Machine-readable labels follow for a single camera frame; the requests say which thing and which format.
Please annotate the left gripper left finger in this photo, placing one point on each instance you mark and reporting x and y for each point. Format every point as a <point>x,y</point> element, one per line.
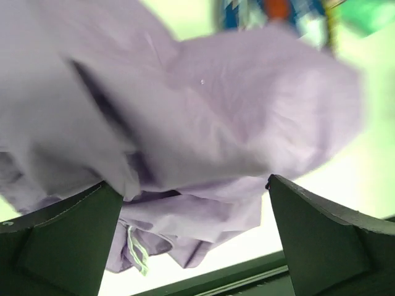
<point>61,249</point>

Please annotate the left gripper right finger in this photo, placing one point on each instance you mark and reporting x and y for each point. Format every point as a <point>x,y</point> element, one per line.
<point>331,249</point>

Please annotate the lilac purple cloth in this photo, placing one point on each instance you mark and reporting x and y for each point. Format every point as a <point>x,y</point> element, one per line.
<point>187,132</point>

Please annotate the blue white patterned cloth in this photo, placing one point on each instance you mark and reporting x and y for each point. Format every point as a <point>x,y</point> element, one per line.
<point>312,21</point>

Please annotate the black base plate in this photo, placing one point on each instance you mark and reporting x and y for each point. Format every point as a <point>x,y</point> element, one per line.
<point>257,271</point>

